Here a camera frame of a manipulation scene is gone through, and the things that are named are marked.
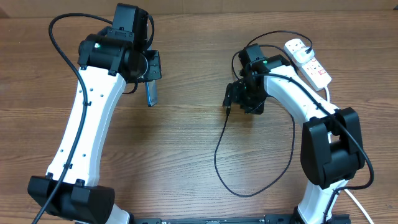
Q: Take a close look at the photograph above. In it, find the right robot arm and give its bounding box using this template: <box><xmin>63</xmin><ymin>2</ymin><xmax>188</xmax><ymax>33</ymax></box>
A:
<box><xmin>223</xmin><ymin>44</ymin><xmax>370</xmax><ymax>223</ymax></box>

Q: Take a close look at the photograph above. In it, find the white charger plug adapter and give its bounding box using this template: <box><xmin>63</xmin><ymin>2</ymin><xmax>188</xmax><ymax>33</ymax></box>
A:
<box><xmin>293</xmin><ymin>47</ymin><xmax>315</xmax><ymax>65</ymax></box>

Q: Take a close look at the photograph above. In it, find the white power strip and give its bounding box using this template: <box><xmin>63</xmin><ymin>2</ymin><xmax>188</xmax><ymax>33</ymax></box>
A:
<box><xmin>284</xmin><ymin>39</ymin><xmax>331</xmax><ymax>91</ymax></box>

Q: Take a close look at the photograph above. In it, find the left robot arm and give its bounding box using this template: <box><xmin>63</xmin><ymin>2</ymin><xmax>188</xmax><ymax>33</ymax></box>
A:
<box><xmin>27</xmin><ymin>3</ymin><xmax>162</xmax><ymax>223</ymax></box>

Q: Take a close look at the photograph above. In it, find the black USB charging cable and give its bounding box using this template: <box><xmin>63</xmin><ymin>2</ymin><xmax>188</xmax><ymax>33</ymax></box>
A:
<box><xmin>213</xmin><ymin>30</ymin><xmax>313</xmax><ymax>198</ymax></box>

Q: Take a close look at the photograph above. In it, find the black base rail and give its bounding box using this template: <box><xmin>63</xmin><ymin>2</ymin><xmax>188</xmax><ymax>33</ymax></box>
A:
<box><xmin>134</xmin><ymin>215</ymin><xmax>294</xmax><ymax>224</ymax></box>

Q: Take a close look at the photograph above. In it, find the blue Galaxy smartphone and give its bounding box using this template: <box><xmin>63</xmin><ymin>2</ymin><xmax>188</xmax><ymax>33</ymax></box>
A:
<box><xmin>145</xmin><ymin>80</ymin><xmax>158</xmax><ymax>107</ymax></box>

